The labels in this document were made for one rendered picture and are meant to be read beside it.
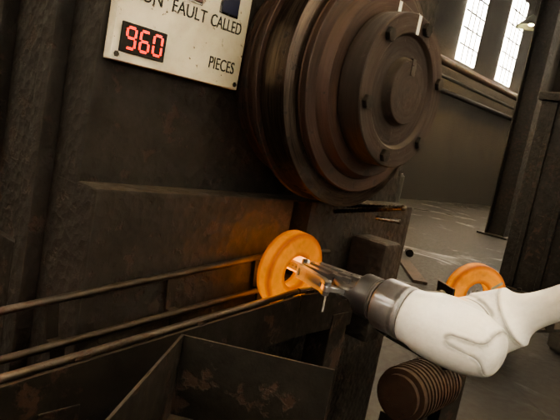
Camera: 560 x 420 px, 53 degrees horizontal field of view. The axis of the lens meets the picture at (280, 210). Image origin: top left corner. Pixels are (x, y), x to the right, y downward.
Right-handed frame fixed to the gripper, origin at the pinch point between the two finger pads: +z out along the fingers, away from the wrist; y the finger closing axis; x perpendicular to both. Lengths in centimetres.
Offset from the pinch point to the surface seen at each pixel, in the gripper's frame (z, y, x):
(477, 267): -17, 50, 2
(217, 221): 7.2, -15.0, 5.9
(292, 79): -1.3, -12.9, 32.9
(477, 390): 14, 178, -77
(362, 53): -8.0, -5.1, 39.6
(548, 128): 93, 417, 64
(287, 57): -1.1, -15.1, 35.9
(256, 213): 7.3, -5.2, 7.4
